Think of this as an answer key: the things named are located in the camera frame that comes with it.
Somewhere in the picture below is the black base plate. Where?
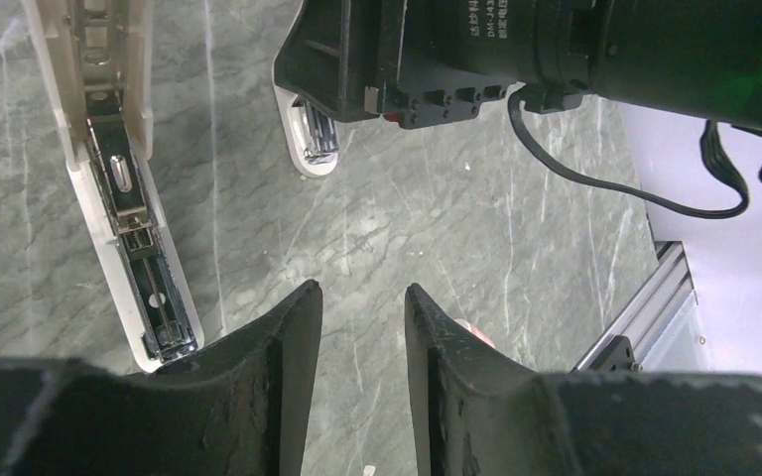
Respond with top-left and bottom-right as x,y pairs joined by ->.
572,334 -> 643,372

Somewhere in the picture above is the aluminium frame rail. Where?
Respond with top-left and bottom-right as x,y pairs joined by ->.
579,242 -> 709,373

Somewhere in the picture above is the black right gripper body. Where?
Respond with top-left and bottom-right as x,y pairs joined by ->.
273,0 -> 612,131

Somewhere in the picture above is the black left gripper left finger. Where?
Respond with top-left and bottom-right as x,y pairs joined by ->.
0,280 -> 323,475

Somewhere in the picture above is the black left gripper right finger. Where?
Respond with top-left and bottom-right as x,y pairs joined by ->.
405,285 -> 762,475

